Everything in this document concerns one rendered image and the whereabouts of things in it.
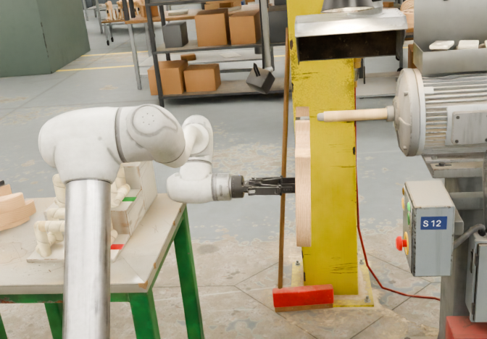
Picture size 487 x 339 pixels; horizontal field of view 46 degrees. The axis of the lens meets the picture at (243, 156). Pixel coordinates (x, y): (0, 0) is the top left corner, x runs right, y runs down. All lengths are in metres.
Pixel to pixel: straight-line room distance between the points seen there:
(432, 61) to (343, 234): 1.42
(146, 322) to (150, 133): 0.62
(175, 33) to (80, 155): 5.40
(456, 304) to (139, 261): 0.97
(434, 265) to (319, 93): 1.26
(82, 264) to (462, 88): 1.07
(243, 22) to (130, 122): 5.22
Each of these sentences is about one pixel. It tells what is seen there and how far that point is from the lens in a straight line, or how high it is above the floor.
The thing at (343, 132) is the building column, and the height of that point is 0.90.
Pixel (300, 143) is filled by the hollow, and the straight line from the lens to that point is 1.77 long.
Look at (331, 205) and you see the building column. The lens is 2.81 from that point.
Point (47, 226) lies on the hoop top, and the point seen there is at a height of 1.04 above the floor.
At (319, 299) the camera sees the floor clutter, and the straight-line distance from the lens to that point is 2.97.
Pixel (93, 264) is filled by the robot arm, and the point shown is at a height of 1.14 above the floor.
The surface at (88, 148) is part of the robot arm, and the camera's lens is 1.33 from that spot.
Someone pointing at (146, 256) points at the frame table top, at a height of 0.93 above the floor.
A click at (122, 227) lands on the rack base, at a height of 0.96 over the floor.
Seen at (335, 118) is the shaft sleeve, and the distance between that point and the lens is 1.71.
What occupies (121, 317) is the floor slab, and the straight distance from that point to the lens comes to 3.15.
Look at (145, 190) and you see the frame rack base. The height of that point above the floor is 1.00.
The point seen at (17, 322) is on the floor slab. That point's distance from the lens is 3.34.
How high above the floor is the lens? 1.77
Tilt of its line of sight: 21 degrees down
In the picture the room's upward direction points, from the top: 5 degrees counter-clockwise
